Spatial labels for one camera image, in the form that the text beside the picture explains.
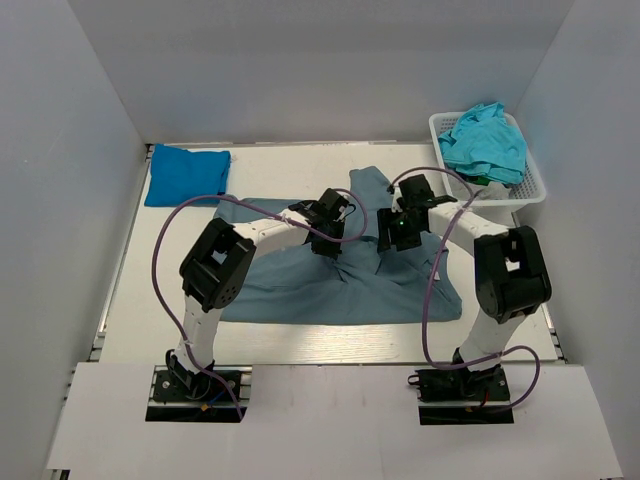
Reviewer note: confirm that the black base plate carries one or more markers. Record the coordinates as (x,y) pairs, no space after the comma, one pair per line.
(462,397)
(170,402)

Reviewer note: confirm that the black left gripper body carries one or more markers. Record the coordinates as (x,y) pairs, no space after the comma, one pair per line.
(325,242)

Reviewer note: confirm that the grey-blue t shirt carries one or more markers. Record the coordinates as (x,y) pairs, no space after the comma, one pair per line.
(360,287)

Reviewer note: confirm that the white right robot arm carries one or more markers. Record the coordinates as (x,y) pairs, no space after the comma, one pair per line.
(510,276)

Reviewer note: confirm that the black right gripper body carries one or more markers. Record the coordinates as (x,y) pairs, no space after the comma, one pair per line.
(391,238)

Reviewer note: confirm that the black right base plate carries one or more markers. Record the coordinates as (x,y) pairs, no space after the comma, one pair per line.
(462,397)

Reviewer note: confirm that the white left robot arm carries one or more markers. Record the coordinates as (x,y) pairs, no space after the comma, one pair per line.
(217,265)

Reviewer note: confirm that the green garment in basket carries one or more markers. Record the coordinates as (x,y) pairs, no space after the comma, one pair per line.
(479,180)

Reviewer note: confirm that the folded bright blue t shirt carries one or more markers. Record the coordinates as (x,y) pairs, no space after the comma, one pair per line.
(177,175)

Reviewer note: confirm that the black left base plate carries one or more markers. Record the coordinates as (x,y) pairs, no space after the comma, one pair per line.
(170,402)

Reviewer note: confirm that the crumpled turquoise t shirt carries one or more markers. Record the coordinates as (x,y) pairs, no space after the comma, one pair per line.
(483,143)

